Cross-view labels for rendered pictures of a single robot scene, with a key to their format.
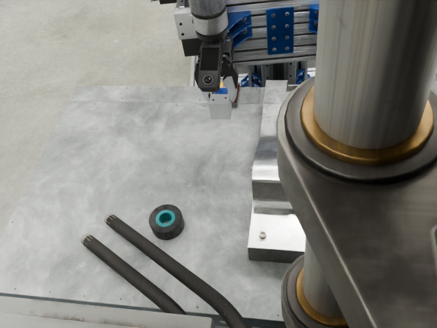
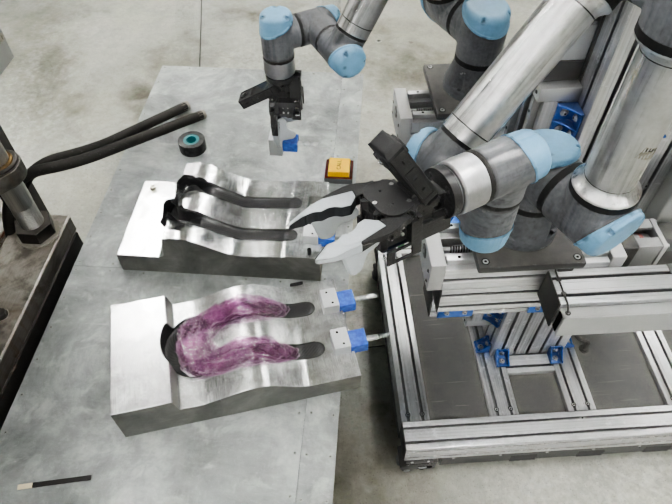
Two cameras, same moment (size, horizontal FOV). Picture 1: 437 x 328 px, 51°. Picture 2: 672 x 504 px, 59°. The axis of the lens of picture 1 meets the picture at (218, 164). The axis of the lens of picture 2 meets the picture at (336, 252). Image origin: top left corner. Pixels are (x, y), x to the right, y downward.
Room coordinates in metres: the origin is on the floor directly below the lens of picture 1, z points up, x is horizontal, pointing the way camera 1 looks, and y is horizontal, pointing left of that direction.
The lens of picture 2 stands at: (0.73, -1.28, 1.99)
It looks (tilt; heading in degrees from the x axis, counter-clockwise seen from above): 51 degrees down; 77
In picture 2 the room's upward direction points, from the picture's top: straight up
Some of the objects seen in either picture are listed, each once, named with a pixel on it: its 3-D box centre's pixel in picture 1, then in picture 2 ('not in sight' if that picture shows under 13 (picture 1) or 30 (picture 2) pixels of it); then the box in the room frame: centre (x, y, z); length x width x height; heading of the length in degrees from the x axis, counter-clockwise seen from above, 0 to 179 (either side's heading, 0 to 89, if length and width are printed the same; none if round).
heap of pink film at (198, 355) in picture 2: not in sight; (234, 332); (0.67, -0.58, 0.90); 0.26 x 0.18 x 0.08; 1
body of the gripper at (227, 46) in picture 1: (214, 47); (284, 93); (0.88, -0.04, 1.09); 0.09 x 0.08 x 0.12; 163
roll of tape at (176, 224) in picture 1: (166, 222); (192, 144); (0.61, 0.15, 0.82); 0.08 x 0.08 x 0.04
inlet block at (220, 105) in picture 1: (223, 94); (294, 143); (0.89, -0.05, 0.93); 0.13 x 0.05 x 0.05; 163
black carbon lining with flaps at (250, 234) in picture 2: not in sight; (229, 208); (0.69, -0.24, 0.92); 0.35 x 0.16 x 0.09; 163
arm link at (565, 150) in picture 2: not in sight; (542, 169); (1.30, -0.54, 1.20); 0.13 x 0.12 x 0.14; 107
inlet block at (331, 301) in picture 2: not in sight; (349, 300); (0.93, -0.53, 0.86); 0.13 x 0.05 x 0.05; 1
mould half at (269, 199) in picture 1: (311, 157); (226, 218); (0.68, -0.22, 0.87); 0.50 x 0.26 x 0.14; 163
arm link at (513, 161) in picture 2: not in sight; (504, 166); (1.09, -0.74, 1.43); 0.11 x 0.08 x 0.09; 17
